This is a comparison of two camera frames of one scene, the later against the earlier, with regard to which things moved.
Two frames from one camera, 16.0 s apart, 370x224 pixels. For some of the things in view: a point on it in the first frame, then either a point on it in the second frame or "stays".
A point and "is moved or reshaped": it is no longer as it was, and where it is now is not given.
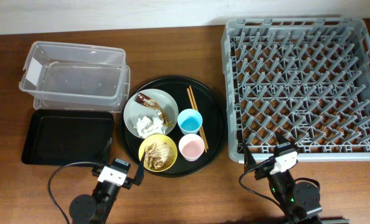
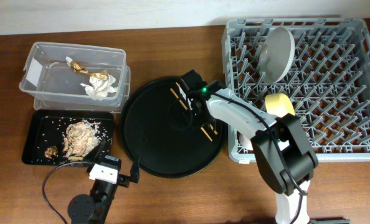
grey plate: [149, 111] -> [276, 55]
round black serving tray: [179, 122] stays
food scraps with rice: [158, 155] -> [82, 137]
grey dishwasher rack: [315, 81] stays
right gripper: [264, 170] -> [198, 121]
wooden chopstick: [189, 93] -> [214, 130]
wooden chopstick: [194, 99] is moved or reshaped
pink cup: [191, 147] -> [245, 142]
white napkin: [146, 126] -> [98, 88]
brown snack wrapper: [147, 102] -> [79, 67]
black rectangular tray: [61, 137] stays
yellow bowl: [161, 152] -> [278, 104]
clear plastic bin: [76, 77] stays
